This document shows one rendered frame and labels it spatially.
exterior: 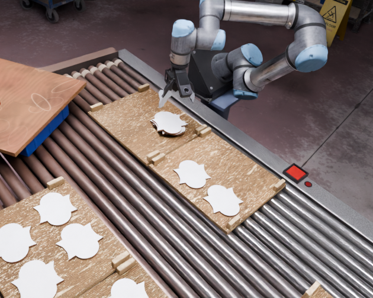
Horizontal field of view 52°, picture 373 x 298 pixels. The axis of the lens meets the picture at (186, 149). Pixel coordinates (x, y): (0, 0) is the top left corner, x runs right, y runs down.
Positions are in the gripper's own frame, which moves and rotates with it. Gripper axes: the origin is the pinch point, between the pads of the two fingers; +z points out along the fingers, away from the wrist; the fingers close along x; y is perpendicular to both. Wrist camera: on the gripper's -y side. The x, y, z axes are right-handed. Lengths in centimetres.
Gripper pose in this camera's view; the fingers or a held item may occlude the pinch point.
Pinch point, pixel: (177, 106)
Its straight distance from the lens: 160.0
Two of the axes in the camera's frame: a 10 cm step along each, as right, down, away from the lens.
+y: -3.9, -6.5, 6.5
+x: -9.1, 1.9, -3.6
